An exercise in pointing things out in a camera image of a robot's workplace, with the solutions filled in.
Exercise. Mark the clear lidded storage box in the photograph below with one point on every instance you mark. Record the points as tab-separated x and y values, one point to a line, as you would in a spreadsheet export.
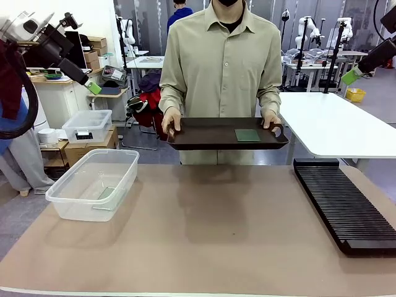
89	120

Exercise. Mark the large cardboard box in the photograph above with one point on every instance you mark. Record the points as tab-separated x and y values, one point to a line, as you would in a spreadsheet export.
92	150

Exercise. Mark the person's right hand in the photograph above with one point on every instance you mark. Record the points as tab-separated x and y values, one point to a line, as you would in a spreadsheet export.
170	119

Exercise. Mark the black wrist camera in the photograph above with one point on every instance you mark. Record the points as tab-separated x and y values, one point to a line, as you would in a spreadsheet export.
70	21
389	20

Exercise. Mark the dark jacket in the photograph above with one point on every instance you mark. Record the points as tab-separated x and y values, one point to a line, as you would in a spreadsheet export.
150	82

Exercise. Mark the small wooden side table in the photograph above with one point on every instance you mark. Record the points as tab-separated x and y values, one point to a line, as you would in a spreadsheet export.
108	92

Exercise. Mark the green dishes stack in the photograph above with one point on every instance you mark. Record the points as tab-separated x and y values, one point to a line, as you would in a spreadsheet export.
53	75

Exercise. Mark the grey hanging cloth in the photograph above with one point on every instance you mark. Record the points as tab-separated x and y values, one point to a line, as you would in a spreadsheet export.
24	164

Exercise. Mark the person's left forearm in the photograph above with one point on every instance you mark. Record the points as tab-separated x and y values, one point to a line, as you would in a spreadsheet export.
269	99

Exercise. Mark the small cardboard box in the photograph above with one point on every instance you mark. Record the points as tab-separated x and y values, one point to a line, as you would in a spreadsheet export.
97	41
91	55

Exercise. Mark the black camera stand pole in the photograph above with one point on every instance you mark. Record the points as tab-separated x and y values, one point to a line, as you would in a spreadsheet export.
335	55

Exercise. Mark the white cabinet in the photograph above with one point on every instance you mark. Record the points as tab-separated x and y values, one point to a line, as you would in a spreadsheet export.
58	99

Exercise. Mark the clear plastic bin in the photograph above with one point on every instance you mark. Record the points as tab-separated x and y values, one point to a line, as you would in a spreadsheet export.
62	204

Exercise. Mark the white background desk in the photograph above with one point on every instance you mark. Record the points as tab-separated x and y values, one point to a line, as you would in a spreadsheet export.
145	62

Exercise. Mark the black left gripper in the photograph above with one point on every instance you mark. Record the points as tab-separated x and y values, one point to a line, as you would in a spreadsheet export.
54	46

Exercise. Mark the person's left hand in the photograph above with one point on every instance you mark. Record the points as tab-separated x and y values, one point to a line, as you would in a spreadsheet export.
271	117

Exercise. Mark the dark brown serving tray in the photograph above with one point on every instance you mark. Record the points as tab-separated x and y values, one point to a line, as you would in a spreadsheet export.
210	136

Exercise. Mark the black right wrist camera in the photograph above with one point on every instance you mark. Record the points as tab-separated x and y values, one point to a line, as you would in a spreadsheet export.
389	20

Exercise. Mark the yellow plastic crate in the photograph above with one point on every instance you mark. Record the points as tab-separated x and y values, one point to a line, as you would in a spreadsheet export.
355	95

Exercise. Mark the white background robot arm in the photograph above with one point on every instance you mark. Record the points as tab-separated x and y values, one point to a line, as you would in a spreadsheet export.
306	31
345	29

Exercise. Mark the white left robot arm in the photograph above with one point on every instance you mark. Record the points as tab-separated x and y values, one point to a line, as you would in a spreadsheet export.
18	24

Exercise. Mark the person's right forearm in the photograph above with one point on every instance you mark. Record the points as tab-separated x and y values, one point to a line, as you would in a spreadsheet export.
171	99

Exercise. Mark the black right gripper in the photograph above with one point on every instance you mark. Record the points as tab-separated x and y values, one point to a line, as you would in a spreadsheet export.
379	57

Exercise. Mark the white table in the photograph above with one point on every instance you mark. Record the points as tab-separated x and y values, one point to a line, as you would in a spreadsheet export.
334	123

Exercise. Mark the green PCB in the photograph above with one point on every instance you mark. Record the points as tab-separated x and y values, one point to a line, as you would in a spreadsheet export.
247	135
106	193

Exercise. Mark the black computer monitor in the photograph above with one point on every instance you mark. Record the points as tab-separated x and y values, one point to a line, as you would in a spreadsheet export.
75	49

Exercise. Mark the person in blue hoodie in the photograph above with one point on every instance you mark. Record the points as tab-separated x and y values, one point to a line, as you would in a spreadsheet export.
179	18

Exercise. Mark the black slotted PCB rack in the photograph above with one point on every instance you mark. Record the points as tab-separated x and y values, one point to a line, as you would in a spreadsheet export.
340	201

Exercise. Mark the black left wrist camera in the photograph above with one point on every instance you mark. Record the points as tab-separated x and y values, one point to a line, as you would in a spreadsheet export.
70	21

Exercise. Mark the person in khaki shirt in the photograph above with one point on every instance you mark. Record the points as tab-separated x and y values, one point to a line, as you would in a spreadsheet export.
222	62

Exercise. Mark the maroon cloth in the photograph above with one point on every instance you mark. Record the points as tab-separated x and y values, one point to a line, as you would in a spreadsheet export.
9	80

